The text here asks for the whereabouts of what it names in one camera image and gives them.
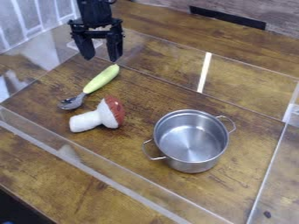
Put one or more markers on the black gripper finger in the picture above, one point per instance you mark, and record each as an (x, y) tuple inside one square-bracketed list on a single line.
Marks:
[(86, 47), (115, 46)]

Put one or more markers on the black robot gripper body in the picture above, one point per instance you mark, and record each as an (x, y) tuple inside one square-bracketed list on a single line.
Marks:
[(95, 15)]

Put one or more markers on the green handled metal spoon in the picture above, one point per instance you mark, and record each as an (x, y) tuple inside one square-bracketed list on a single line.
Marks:
[(104, 77)]

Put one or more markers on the stainless steel pot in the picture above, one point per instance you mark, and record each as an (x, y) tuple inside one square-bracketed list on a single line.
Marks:
[(190, 140)]

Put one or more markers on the clear acrylic triangle stand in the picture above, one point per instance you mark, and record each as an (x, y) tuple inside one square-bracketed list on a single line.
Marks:
[(95, 35)]

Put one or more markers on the plush mushroom toy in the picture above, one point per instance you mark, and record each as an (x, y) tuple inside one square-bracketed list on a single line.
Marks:
[(108, 114)]

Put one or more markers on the black strip on table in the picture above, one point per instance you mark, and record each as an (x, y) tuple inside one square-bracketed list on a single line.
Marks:
[(228, 18)]

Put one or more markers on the clear acrylic enclosure wall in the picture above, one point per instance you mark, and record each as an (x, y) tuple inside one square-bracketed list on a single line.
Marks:
[(214, 196)]

